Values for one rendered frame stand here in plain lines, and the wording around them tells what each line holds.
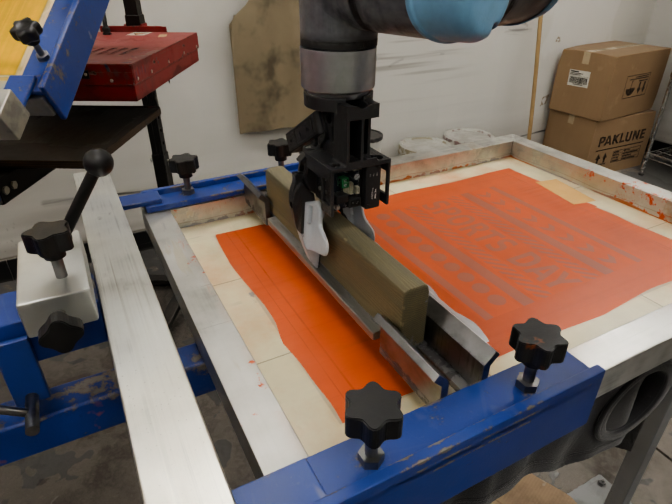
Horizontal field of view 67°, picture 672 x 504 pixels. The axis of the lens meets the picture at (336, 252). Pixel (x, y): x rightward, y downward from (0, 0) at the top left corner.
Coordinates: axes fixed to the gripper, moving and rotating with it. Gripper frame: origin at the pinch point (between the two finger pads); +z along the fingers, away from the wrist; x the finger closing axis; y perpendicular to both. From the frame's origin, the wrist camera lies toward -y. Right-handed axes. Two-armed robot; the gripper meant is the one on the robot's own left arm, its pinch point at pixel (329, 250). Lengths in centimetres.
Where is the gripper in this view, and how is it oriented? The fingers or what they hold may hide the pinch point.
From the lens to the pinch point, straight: 63.2
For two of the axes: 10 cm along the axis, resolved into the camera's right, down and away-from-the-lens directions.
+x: 8.8, -2.4, 4.0
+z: 0.0, 8.6, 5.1
